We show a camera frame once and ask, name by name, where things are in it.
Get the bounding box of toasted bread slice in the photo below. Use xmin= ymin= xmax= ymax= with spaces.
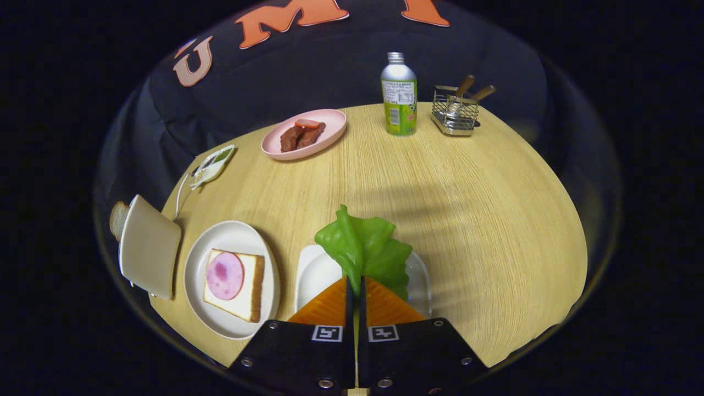
xmin=109 ymin=201 xmax=130 ymax=243

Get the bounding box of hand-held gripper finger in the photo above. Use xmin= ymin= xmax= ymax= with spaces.
xmin=357 ymin=277 xmax=490 ymax=395
xmin=228 ymin=277 xmax=355 ymax=394

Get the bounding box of green lettuce leaf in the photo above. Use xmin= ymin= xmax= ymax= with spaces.
xmin=315 ymin=205 xmax=413 ymax=300

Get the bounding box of wooden handled utensil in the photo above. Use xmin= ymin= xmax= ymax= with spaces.
xmin=459 ymin=85 xmax=496 ymax=111
xmin=448 ymin=75 xmax=475 ymax=113

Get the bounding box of metal wire basket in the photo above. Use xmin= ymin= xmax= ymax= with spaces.
xmin=431 ymin=85 xmax=481 ymax=137

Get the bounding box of pink plate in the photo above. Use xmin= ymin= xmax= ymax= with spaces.
xmin=261 ymin=108 xmax=348 ymax=161

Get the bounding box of round grey-white plate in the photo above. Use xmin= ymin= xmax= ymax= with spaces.
xmin=184 ymin=221 xmax=281 ymax=340

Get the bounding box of pink ham slice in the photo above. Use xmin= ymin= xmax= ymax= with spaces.
xmin=206 ymin=251 xmax=245 ymax=301

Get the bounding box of white square plate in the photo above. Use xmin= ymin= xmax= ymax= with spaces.
xmin=294 ymin=245 xmax=432 ymax=317

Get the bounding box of white compartment dish with beans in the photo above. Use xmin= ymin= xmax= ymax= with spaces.
xmin=190 ymin=145 xmax=236 ymax=191

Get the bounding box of white bread slice with crust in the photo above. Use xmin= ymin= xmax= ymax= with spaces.
xmin=203 ymin=249 xmax=265 ymax=323

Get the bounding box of silver bottle with green label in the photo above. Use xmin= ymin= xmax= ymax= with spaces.
xmin=381 ymin=52 xmax=418 ymax=136

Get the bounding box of black backdrop cloth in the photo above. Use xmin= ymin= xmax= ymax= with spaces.
xmin=104 ymin=0 xmax=551 ymax=221

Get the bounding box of white toaster cable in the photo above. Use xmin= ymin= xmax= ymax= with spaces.
xmin=174 ymin=173 xmax=191 ymax=222

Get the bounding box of brown meat slice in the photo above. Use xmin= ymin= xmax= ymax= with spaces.
xmin=280 ymin=126 xmax=304 ymax=153
xmin=297 ymin=122 xmax=326 ymax=149

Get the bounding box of cream toaster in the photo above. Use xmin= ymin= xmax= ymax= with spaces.
xmin=119 ymin=194 xmax=182 ymax=301

